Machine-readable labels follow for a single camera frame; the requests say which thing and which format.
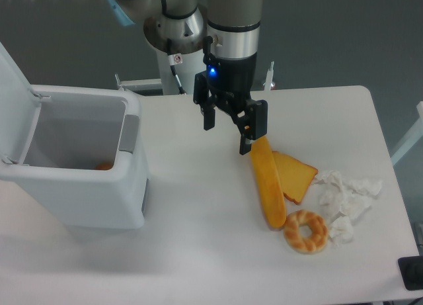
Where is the orange item inside bin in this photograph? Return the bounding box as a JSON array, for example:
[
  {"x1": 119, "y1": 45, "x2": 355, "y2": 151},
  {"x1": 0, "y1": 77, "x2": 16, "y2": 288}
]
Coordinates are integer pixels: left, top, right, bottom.
[{"x1": 95, "y1": 162, "x2": 113, "y2": 171}]

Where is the white clamp post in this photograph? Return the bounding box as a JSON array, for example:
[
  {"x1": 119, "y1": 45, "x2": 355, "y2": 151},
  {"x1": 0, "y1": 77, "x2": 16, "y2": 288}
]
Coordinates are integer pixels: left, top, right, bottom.
[{"x1": 262, "y1": 61, "x2": 276, "y2": 91}]

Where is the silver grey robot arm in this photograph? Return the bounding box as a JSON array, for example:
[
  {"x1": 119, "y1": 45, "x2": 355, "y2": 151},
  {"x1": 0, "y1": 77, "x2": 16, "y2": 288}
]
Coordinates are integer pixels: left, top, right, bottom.
[{"x1": 108, "y1": 0, "x2": 268, "y2": 154}]

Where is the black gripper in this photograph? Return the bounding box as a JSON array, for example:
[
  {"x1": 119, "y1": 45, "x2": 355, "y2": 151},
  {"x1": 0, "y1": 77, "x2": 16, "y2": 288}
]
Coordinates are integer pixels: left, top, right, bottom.
[{"x1": 193, "y1": 53, "x2": 268, "y2": 155}]

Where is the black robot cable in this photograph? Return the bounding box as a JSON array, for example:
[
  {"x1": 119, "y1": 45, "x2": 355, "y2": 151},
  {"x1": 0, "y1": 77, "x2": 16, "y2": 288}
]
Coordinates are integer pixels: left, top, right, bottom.
[{"x1": 166, "y1": 38, "x2": 188, "y2": 95}]

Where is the white trash can lid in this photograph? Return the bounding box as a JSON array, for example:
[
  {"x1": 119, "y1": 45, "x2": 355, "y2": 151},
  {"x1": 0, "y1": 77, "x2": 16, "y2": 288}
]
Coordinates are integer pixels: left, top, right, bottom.
[{"x1": 1, "y1": 46, "x2": 41, "y2": 164}]

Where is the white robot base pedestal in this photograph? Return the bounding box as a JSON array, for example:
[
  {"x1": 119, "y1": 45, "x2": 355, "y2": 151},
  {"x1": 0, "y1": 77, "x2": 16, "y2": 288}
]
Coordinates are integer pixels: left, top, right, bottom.
[{"x1": 156, "y1": 50, "x2": 206, "y2": 95}]

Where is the long yellow baguette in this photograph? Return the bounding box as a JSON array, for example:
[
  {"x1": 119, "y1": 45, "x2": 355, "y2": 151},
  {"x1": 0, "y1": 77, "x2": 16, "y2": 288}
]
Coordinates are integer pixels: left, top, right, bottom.
[{"x1": 250, "y1": 136, "x2": 287, "y2": 229}]

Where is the crumpled white tissue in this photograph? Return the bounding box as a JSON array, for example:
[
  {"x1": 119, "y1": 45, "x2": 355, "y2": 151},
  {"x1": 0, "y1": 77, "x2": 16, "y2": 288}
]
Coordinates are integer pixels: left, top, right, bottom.
[{"x1": 312, "y1": 170, "x2": 383, "y2": 246}]

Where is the black device at edge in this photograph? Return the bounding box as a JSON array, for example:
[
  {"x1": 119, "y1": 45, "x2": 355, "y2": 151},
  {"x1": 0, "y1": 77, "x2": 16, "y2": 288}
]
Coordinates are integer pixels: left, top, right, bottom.
[{"x1": 397, "y1": 255, "x2": 422, "y2": 290}]

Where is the white trash can body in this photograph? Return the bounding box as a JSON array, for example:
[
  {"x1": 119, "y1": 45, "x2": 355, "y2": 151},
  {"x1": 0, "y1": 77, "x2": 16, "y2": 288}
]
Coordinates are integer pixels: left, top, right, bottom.
[{"x1": 1, "y1": 85, "x2": 149, "y2": 229}]

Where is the grey bin push button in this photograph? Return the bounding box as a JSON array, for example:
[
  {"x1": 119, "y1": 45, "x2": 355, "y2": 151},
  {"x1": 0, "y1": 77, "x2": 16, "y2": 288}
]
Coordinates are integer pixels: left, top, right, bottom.
[{"x1": 118, "y1": 114, "x2": 139, "y2": 153}]

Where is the orange toast slice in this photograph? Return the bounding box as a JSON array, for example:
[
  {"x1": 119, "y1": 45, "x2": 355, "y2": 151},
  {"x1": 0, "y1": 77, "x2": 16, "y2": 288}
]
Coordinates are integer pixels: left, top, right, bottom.
[{"x1": 272, "y1": 151, "x2": 319, "y2": 204}]

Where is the braided ring bread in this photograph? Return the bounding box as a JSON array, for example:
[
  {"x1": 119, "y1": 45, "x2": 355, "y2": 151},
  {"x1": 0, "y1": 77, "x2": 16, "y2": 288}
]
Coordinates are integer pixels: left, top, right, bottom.
[{"x1": 284, "y1": 210, "x2": 328, "y2": 253}]

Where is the white frame bar right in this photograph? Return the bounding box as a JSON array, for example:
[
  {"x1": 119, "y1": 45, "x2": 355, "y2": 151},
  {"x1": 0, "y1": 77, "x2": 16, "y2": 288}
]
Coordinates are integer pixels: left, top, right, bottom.
[{"x1": 391, "y1": 101, "x2": 422, "y2": 166}]

